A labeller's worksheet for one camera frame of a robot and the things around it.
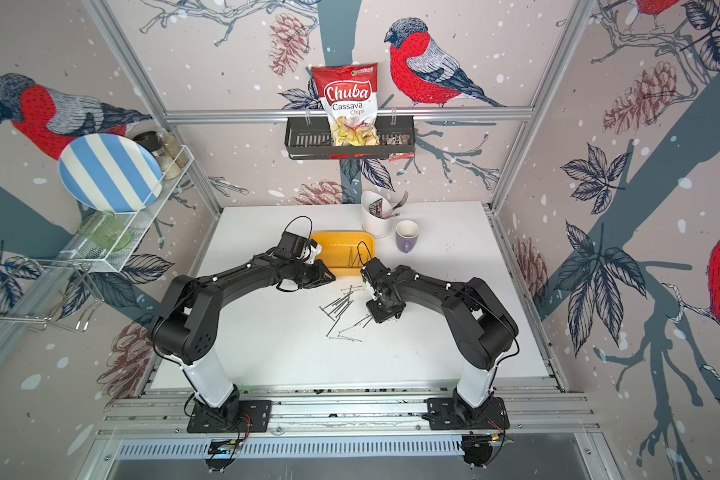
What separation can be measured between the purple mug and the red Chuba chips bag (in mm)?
314

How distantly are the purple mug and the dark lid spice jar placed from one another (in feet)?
2.36

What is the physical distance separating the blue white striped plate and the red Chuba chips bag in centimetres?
51

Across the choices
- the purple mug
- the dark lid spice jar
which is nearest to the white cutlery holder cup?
the purple mug

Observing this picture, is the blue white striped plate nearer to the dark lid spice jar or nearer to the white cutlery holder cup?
the dark lid spice jar

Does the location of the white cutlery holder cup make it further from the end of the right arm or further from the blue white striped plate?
the blue white striped plate

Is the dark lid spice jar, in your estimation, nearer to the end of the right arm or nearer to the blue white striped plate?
the blue white striped plate

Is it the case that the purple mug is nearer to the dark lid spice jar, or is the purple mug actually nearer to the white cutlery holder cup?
the white cutlery holder cup

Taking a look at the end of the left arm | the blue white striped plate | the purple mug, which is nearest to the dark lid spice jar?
the blue white striped plate

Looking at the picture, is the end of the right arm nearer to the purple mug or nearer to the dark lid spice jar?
the purple mug

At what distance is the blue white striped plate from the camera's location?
0.68 metres

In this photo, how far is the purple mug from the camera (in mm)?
1015

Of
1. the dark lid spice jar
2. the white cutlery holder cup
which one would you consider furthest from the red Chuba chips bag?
the dark lid spice jar

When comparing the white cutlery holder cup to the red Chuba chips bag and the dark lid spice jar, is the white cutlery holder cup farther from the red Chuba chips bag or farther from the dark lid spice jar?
the dark lid spice jar

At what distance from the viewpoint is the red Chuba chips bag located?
806mm
